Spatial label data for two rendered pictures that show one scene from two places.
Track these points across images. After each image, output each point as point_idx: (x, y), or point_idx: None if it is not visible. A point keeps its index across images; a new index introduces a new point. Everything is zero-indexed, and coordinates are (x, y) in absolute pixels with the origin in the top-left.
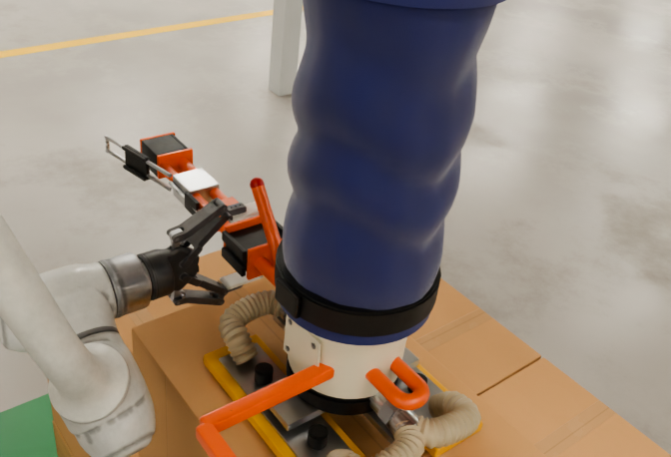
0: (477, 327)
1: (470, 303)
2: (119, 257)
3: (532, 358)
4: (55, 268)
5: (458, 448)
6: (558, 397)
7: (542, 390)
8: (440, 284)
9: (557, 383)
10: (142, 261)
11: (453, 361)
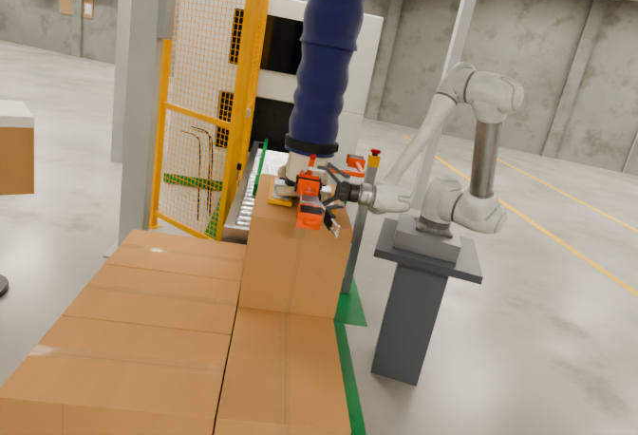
0: (105, 284)
1: (83, 292)
2: (368, 184)
3: (110, 265)
4: (391, 189)
5: None
6: (132, 255)
7: (133, 258)
8: (75, 307)
9: (121, 256)
10: (360, 185)
11: (147, 282)
